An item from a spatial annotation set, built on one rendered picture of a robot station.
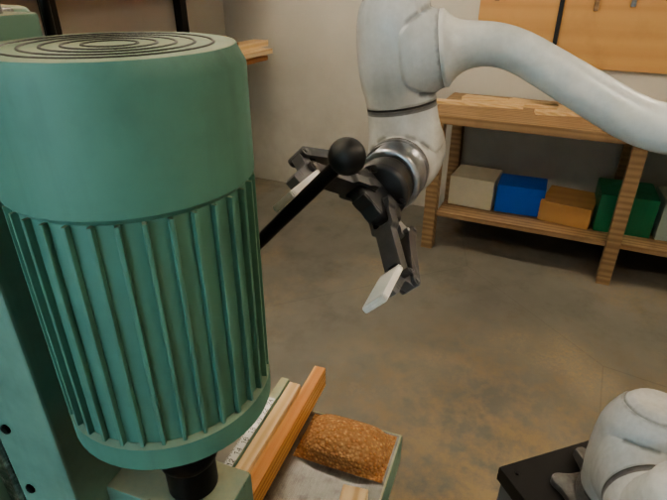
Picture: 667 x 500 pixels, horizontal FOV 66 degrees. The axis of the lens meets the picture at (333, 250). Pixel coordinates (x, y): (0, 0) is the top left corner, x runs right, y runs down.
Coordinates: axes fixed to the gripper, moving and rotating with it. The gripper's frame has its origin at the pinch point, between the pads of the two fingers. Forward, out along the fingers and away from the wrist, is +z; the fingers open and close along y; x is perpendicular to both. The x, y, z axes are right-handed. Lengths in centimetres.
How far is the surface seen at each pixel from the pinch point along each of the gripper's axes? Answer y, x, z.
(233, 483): -11.8, -20.8, 12.5
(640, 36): -51, 44, -303
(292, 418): -18.6, -32.4, -9.2
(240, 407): -3.5, -6.3, 16.3
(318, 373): -18.5, -32.5, -20.0
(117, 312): 8.5, -1.8, 21.6
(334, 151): 7.2, 8.0, 1.4
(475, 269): -95, -89, -234
